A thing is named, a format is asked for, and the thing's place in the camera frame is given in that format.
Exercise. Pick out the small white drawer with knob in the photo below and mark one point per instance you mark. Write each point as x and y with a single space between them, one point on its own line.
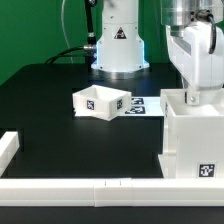
101 102

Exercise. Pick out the black vertical pole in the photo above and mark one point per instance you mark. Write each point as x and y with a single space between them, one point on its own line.
90 29

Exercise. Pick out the white sheet with fiducial markers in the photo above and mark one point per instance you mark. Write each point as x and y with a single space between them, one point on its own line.
140 106

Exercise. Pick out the white left barrier block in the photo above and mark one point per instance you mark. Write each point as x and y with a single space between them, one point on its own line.
9 144

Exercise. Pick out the large white drawer cabinet box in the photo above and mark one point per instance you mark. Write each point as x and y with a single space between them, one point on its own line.
193 135

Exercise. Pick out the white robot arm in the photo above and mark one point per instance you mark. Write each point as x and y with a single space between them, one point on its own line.
120 51

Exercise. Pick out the white front barrier rail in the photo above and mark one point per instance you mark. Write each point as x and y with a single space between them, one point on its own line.
111 192

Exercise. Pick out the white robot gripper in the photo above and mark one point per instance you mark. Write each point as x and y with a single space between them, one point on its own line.
189 53

